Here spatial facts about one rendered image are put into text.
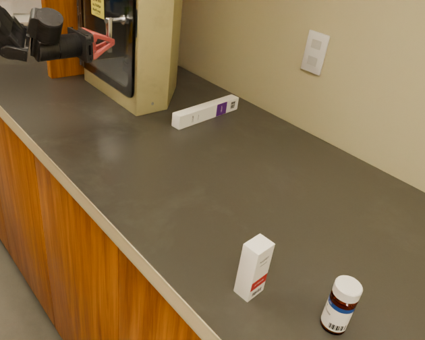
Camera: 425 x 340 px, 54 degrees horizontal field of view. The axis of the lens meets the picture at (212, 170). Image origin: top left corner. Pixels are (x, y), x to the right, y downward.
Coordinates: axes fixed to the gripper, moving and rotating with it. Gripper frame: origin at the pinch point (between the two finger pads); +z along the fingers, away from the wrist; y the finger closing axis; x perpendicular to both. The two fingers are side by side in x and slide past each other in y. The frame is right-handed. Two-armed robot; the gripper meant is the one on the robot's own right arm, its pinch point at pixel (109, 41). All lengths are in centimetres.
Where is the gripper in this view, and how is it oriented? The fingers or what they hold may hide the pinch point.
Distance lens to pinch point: 117.6
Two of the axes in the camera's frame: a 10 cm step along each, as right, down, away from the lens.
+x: -1.0, 8.4, 5.3
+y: -6.5, -4.6, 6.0
